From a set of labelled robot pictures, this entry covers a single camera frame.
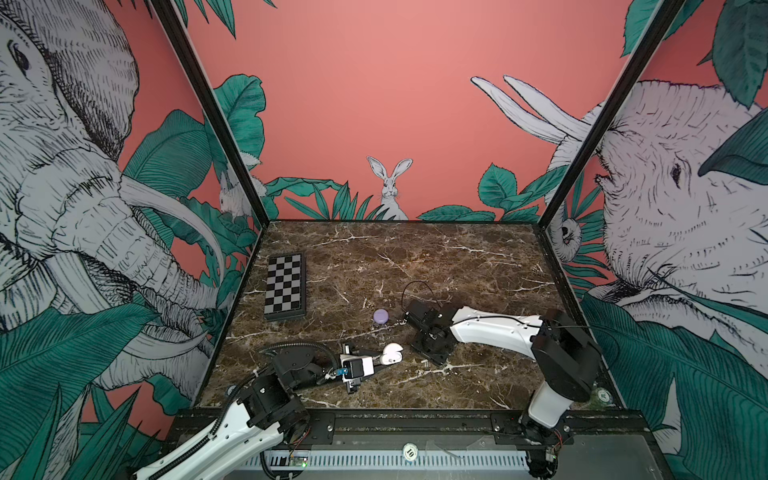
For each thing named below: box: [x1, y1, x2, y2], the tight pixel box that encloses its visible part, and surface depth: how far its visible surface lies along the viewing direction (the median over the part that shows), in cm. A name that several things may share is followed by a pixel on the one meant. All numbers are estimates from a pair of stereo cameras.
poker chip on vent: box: [402, 441, 419, 461], surface depth 72 cm
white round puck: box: [380, 342, 404, 365], surface depth 62 cm
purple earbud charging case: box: [373, 308, 389, 324], surface depth 95 cm
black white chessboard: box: [264, 251, 306, 321], surface depth 98 cm
